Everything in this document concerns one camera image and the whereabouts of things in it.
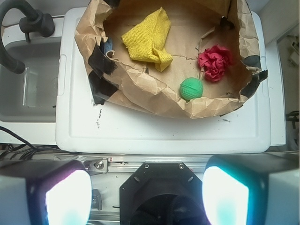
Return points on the yellow microfiber cloth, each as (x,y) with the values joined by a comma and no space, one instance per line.
(145,42)

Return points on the aluminium extrusion rail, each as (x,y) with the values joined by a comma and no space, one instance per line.
(101,164)

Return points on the white plastic bin lid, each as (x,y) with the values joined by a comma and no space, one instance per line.
(82,126)

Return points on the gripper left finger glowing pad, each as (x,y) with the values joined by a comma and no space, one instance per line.
(44,192)

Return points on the blue object behind paper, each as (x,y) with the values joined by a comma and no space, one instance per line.
(107,46)

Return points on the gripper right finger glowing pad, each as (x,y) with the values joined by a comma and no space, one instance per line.
(252,189)

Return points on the crumpled brown paper bag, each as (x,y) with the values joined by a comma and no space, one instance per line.
(195,26)

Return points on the green dimpled ball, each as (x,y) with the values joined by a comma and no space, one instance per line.
(191,88)

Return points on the black octagonal mount plate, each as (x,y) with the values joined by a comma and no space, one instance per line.
(162,194)

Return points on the crumpled red paper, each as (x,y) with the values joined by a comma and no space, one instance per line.
(215,61)

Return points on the grey sink basin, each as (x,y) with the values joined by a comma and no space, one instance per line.
(31,96)

